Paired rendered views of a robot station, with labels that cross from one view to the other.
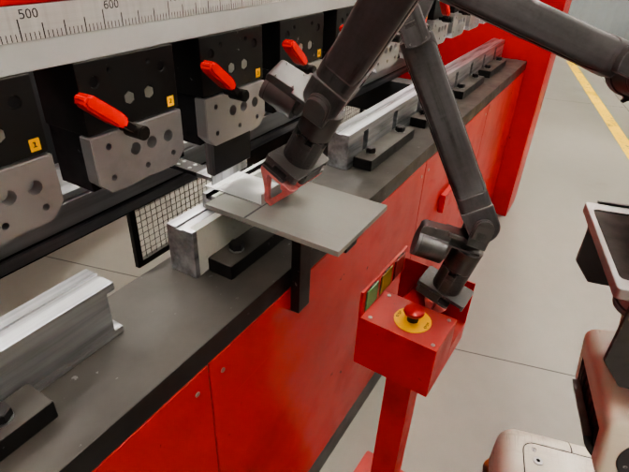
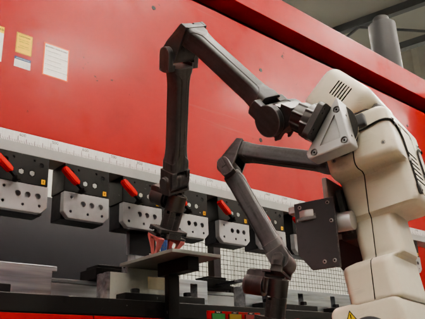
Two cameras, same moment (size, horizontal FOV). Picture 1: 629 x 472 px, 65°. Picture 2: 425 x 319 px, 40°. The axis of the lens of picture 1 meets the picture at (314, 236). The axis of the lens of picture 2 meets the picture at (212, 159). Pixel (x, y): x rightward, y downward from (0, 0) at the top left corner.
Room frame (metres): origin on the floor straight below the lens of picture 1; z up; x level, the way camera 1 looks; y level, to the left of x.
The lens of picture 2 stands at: (-0.83, -0.64, 0.67)
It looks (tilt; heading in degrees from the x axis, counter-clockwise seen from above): 20 degrees up; 18
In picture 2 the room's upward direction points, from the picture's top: 2 degrees counter-clockwise
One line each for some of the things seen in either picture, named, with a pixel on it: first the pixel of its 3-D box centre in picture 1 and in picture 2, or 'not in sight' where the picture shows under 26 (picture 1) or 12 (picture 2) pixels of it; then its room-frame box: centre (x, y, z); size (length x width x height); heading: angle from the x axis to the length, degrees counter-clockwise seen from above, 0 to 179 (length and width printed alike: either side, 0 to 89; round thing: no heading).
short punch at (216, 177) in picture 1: (228, 151); (141, 247); (0.84, 0.16, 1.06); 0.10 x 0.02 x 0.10; 150
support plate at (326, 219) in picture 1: (297, 206); (169, 261); (0.76, 0.03, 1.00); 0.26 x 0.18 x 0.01; 60
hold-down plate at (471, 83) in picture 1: (467, 86); not in sight; (2.03, -0.59, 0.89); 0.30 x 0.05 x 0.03; 150
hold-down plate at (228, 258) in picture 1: (269, 232); (162, 300); (0.84, 0.09, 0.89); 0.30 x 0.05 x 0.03; 150
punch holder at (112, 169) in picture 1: (116, 112); (80, 197); (0.64, 0.27, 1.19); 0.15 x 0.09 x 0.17; 150
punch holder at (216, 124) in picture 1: (215, 81); (135, 207); (0.81, 0.17, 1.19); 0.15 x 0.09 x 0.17; 150
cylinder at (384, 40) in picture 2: not in sight; (388, 56); (2.62, -0.70, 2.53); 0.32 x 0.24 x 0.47; 150
